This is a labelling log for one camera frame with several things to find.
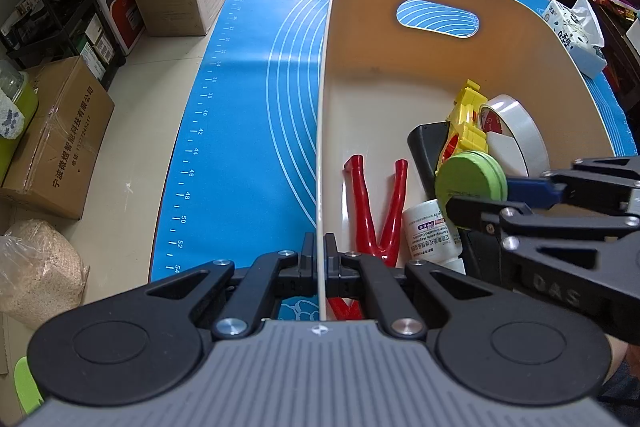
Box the black remote control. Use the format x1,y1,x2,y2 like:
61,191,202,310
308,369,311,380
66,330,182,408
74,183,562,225
407,122,511,290

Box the dark wooden shelf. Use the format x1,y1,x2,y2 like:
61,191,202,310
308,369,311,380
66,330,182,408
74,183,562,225
515,0,640,112

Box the green plastic stool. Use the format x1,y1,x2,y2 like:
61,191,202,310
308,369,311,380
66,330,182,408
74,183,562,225
14,356,46,415

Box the tissue pack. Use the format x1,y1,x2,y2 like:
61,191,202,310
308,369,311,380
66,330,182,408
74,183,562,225
542,0,608,80

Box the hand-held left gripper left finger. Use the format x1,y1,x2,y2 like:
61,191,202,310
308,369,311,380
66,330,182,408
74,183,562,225
144,233,319,341

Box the white tape roll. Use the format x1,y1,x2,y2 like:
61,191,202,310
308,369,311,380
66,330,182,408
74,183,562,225
479,95,551,178

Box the person's dark trousers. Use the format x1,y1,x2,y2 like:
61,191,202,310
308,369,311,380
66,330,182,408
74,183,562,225
597,377,640,427

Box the beige plastic basket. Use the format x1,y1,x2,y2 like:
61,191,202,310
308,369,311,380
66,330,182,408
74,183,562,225
315,0,621,323

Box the brown printed cardboard box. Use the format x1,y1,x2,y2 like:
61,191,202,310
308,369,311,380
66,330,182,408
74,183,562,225
0,55,116,220

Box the clear bag of pellets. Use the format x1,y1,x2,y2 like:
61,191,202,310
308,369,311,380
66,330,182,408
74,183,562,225
0,219,90,330

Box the lime green lidded container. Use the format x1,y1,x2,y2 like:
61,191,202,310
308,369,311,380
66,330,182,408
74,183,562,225
0,59,40,185

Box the white pill bottle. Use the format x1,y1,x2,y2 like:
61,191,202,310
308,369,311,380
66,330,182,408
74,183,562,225
402,201,466,273

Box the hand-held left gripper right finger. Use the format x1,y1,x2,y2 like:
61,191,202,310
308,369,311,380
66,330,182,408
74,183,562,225
324,232,495,340

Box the green tape roll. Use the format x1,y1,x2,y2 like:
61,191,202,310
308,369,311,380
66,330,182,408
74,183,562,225
434,152,508,228

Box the white and red appliance box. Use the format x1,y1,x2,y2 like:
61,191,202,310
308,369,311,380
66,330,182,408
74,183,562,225
92,0,146,56

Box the person's right forearm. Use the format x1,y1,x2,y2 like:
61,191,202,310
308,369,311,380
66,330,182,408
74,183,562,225
602,336,632,388

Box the blue silicone mat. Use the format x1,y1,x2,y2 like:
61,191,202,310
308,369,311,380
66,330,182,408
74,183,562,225
148,0,631,323

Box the red handled pliers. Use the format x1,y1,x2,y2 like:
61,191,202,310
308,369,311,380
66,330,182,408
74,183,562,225
330,155,408,320

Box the yellow toy gun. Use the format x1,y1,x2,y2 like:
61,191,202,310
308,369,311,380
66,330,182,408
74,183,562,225
435,79,488,172

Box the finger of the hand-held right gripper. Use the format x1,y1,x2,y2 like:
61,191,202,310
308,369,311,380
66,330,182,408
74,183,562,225
445,194,640,274
505,155,640,215

